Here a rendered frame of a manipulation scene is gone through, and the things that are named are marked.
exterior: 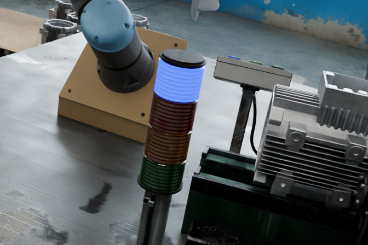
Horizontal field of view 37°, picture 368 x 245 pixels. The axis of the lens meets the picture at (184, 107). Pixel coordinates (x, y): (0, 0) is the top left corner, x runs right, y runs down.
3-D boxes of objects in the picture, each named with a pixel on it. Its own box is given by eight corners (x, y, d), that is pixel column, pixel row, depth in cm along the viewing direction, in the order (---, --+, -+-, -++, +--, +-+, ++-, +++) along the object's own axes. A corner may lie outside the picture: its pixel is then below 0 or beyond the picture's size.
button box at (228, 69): (286, 95, 129) (291, 73, 129) (288, 94, 122) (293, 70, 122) (214, 79, 131) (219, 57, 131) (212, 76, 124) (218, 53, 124)
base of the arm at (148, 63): (88, 80, 145) (76, 61, 136) (117, 35, 150) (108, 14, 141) (137, 101, 140) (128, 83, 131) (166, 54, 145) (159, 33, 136)
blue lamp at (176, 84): (202, 92, 75) (208, 60, 73) (194, 106, 69) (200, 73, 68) (160, 81, 76) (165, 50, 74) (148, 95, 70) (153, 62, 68)
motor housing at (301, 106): (351, 179, 114) (379, 94, 107) (361, 229, 96) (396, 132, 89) (255, 156, 116) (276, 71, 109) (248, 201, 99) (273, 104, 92)
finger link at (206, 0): (212, 23, 125) (222, -17, 125) (187, 17, 125) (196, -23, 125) (213, 25, 128) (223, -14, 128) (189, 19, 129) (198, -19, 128)
